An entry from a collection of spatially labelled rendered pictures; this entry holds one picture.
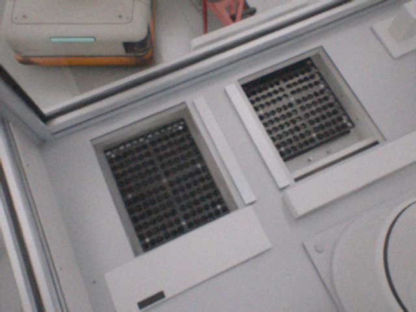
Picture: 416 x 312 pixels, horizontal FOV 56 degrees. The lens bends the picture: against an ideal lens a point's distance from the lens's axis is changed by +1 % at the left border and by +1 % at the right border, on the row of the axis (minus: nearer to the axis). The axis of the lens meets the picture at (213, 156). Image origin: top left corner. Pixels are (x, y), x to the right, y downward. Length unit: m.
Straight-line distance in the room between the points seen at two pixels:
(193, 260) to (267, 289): 0.13
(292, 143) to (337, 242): 0.22
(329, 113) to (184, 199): 0.36
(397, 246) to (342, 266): 0.18
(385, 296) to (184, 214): 0.38
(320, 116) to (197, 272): 0.41
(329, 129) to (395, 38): 0.23
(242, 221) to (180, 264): 0.13
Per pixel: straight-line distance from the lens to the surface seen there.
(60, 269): 0.63
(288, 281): 0.70
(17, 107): 0.70
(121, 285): 0.70
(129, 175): 0.79
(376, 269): 0.56
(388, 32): 0.94
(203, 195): 0.76
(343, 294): 0.69
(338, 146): 0.91
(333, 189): 0.71
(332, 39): 0.91
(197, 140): 0.87
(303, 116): 0.85
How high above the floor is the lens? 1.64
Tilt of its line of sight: 69 degrees down
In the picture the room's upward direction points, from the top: 1 degrees clockwise
